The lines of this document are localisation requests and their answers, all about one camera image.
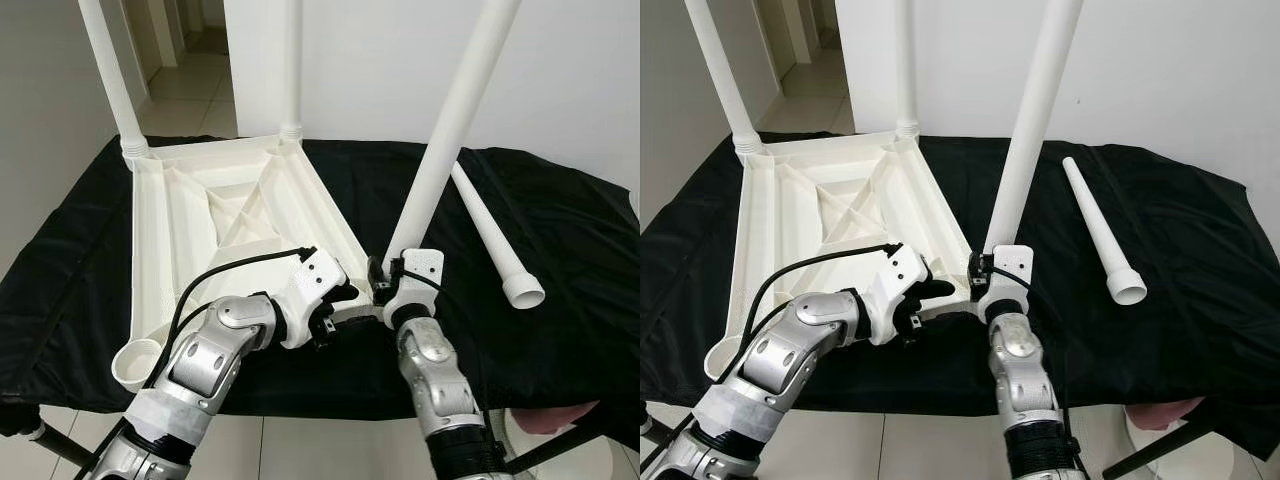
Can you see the black metal table leg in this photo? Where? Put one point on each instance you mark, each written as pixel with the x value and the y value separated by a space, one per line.
pixel 60 445
pixel 550 448
pixel 665 438
pixel 1160 450

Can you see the white plastic table top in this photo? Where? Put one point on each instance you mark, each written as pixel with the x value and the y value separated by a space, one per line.
pixel 160 260
pixel 770 260

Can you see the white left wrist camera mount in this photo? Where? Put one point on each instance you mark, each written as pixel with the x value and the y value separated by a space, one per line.
pixel 895 285
pixel 315 285

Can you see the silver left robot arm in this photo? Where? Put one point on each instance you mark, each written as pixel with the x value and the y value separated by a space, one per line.
pixel 210 360
pixel 790 360

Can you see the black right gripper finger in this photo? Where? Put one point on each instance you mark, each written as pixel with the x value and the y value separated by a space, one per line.
pixel 971 268
pixel 374 274

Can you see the large pink towel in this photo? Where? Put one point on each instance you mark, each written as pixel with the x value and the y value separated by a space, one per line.
pixel 560 415
pixel 1170 412

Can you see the white standing fan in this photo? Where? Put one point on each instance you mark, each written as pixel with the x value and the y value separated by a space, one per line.
pixel 1140 440

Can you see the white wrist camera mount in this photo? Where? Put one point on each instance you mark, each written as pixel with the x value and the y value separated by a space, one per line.
pixel 415 270
pixel 895 285
pixel 315 285
pixel 1010 265

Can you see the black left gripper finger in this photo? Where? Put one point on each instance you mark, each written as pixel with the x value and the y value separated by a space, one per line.
pixel 936 290
pixel 346 292

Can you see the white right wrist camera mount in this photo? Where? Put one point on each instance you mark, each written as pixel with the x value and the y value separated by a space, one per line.
pixel 415 270
pixel 1010 265

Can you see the white plastic table leg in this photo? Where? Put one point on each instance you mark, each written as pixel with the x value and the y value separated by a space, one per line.
pixel 291 60
pixel 1035 120
pixel 105 60
pixel 450 130
pixel 1095 225
pixel 905 60
pixel 715 60
pixel 490 235

